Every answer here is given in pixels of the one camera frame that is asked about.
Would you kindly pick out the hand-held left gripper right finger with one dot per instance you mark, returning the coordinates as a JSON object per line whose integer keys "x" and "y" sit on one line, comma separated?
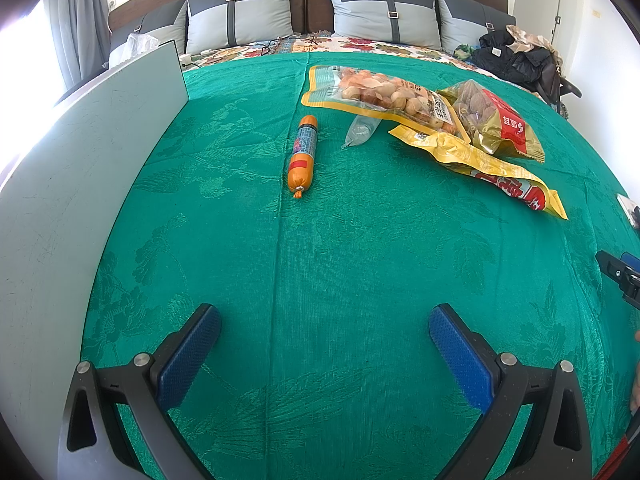
{"x": 460, "y": 355}

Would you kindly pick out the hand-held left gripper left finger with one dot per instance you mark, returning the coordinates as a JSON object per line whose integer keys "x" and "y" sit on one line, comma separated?
{"x": 190, "y": 355}

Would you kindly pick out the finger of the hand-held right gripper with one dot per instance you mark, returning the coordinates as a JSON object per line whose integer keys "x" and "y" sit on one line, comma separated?
{"x": 625, "y": 275}

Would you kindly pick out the yellow snack packet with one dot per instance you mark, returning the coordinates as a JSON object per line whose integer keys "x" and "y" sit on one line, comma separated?
{"x": 465, "y": 157}

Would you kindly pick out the gold red-label nut bag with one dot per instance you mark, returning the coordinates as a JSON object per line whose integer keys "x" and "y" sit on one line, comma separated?
{"x": 500, "y": 120}

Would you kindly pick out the orange sausage stick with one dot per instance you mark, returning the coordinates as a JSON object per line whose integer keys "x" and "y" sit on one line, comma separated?
{"x": 304, "y": 155}

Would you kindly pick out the small clear snack packet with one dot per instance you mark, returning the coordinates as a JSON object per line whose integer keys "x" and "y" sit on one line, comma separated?
{"x": 361, "y": 130}

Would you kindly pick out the clear yellow-edged peanut bag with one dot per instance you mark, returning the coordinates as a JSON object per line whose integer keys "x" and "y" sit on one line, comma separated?
{"x": 385, "y": 92}

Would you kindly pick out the person's right hand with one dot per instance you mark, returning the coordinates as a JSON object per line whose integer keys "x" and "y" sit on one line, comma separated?
{"x": 636, "y": 385}

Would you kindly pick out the beige phone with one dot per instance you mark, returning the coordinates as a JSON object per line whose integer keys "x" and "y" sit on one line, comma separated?
{"x": 631, "y": 210}

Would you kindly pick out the green patterned blanket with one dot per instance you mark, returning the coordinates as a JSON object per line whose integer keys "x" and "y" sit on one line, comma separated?
{"x": 350, "y": 260}

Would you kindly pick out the person's red clothing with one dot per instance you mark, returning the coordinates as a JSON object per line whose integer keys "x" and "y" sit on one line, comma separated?
{"x": 615, "y": 462}

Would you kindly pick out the black jacket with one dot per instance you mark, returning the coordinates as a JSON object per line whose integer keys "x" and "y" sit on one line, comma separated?
{"x": 510, "y": 62}

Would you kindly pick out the beige patterned cloth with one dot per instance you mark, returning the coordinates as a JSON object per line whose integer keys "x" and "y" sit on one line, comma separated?
{"x": 530, "y": 40}

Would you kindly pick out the green patterned cloth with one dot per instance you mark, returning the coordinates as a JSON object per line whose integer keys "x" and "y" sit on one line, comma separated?
{"x": 462, "y": 51}

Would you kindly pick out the white power strip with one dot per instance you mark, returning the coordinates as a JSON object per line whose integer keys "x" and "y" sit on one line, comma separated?
{"x": 185, "y": 58}

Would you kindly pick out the grey two-tone pillow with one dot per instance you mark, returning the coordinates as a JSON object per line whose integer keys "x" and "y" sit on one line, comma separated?
{"x": 465, "y": 25}
{"x": 250, "y": 20}
{"x": 160, "y": 27}
{"x": 365, "y": 15}

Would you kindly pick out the floral bedsheet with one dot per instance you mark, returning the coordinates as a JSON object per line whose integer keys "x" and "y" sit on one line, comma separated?
{"x": 400, "y": 47}

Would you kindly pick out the clear plastic bag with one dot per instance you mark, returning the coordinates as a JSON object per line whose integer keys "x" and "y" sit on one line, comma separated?
{"x": 140, "y": 44}

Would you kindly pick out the grey curtain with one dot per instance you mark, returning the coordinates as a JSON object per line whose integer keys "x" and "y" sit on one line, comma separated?
{"x": 75, "y": 20}

